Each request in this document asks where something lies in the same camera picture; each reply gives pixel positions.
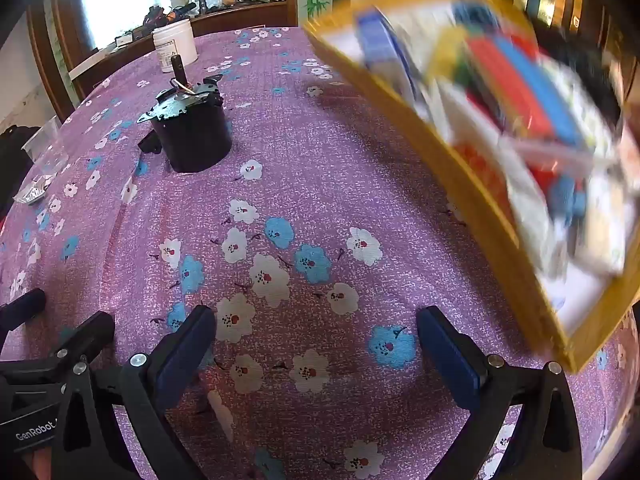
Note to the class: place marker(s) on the black cylindrical motor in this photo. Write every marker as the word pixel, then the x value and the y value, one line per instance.
pixel 192 130

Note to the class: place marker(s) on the white plastic jar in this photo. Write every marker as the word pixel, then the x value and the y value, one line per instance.
pixel 175 45

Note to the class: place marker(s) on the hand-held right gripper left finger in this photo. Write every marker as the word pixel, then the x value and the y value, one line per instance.
pixel 185 355

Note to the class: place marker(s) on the clear plastic cup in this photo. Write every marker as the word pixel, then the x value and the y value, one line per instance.
pixel 47 142

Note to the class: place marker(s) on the blue tissue packet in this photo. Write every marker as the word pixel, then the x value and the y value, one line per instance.
pixel 380 40

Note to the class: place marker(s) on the purple floral tablecloth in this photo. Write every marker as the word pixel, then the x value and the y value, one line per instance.
pixel 325 185

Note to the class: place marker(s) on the crumpled foil wrapper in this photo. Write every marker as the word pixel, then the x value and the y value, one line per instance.
pixel 32 192

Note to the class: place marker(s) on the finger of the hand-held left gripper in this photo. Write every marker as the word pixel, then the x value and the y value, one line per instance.
pixel 85 332
pixel 25 307

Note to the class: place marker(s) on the red and blue striped packet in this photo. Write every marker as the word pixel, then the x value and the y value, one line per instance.
pixel 520 90

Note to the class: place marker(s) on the yellow cardboard box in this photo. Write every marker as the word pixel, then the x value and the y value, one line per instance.
pixel 475 185

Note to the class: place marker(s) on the wooden counter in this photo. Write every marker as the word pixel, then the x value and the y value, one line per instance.
pixel 240 15

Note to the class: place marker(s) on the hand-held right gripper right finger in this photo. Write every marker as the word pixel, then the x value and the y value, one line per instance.
pixel 450 360

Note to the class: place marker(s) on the black bag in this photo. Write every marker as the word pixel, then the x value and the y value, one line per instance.
pixel 15 170

